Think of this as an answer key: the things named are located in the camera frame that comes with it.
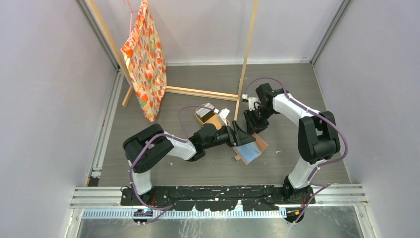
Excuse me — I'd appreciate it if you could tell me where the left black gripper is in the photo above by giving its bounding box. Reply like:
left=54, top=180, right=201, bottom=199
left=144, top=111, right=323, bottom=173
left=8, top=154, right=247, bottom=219
left=204, top=120, right=255, bottom=150

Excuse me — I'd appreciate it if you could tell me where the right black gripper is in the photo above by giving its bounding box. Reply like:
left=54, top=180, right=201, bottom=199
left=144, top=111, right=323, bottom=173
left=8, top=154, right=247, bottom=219
left=244, top=106, right=276, bottom=136

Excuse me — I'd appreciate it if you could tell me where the brown leather card holder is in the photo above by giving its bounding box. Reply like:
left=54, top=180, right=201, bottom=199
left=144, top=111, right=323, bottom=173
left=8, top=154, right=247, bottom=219
left=233, top=133, right=268, bottom=165

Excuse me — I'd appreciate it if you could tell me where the orange oval tray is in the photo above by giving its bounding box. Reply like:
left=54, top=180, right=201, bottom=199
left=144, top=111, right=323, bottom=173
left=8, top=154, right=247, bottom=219
left=195, top=108, right=222, bottom=129

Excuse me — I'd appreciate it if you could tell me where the stack of credit cards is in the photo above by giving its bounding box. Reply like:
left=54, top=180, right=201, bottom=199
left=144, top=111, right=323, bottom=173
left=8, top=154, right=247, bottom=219
left=195, top=103, right=215, bottom=122

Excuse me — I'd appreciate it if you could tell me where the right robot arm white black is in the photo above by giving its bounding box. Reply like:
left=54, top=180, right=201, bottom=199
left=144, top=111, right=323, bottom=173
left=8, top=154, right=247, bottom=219
left=241, top=83, right=340, bottom=204

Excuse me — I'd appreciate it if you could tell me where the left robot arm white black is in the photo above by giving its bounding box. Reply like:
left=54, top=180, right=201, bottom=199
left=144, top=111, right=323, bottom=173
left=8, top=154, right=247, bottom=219
left=122, top=121, right=256, bottom=205

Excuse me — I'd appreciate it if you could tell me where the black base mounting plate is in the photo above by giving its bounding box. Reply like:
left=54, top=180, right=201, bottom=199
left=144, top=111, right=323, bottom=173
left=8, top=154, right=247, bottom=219
left=120, top=185, right=315, bottom=212

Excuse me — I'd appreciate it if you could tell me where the orange floral fabric bag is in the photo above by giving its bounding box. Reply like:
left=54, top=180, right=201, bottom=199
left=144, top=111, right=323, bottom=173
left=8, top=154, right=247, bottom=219
left=121, top=0, right=167, bottom=122

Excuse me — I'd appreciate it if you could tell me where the pink clothes hanger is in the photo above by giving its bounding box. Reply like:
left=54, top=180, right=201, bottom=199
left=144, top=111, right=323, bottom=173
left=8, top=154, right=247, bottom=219
left=123, top=0, right=139, bottom=35

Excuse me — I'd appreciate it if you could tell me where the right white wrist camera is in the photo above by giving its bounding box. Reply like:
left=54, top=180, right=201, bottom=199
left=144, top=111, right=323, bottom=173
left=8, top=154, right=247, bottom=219
left=242, top=94, right=261, bottom=111

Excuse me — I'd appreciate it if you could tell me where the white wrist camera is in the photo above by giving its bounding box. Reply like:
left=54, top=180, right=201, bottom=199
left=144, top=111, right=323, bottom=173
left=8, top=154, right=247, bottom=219
left=242, top=94, right=261, bottom=111
left=213, top=108, right=230, bottom=126

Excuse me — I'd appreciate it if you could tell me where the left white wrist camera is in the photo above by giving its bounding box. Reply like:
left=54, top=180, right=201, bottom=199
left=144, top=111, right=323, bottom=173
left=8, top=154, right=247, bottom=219
left=213, top=108, right=230, bottom=126

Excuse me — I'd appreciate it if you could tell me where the aluminium rail frame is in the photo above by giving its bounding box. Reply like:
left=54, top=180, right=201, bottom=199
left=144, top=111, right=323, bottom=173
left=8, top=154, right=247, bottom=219
left=70, top=184, right=368, bottom=220

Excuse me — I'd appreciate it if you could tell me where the wooden clothes rack frame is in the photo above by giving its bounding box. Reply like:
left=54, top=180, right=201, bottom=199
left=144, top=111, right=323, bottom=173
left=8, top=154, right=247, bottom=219
left=85, top=0, right=259, bottom=119

